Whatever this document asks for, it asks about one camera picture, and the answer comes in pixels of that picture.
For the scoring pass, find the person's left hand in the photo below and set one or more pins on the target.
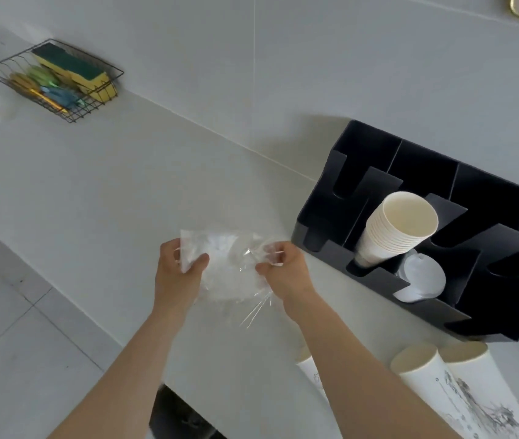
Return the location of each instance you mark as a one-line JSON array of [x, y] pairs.
[[172, 283]]

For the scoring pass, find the person's right hand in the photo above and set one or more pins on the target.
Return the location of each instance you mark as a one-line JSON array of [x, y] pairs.
[[293, 278]]

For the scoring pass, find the person's left thumb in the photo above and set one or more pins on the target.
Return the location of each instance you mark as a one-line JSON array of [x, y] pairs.
[[196, 265]]

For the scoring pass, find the person's right thumb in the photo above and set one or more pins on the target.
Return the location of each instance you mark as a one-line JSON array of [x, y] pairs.
[[268, 268]]

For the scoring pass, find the clear plastic bag of lids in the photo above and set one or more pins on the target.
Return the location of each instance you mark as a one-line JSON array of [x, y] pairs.
[[232, 269]]

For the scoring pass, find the person's right forearm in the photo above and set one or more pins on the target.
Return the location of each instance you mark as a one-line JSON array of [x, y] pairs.
[[360, 374]]

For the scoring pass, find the person's left forearm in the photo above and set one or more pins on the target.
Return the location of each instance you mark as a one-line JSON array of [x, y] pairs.
[[122, 379]]

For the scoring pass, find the sleeve of printed paper cups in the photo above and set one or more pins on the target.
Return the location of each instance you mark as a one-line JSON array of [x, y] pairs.
[[433, 388], [488, 384], [310, 372]]

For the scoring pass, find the stack of white paper cups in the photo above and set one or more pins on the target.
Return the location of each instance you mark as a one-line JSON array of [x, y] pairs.
[[396, 228]]

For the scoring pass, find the dark appliance under counter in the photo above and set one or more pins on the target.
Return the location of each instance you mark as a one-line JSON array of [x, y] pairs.
[[181, 416]]

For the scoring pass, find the stack of white cup lids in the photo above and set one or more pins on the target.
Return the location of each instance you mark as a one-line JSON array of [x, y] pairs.
[[422, 278]]

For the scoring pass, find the black cup organizer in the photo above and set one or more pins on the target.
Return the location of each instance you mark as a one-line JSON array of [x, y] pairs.
[[483, 214]]

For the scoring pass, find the green and yellow sponge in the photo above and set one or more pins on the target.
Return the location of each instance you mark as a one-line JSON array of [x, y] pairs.
[[74, 70]]

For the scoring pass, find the colourful scrub pads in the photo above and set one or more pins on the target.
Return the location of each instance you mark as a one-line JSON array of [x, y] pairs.
[[46, 89]]

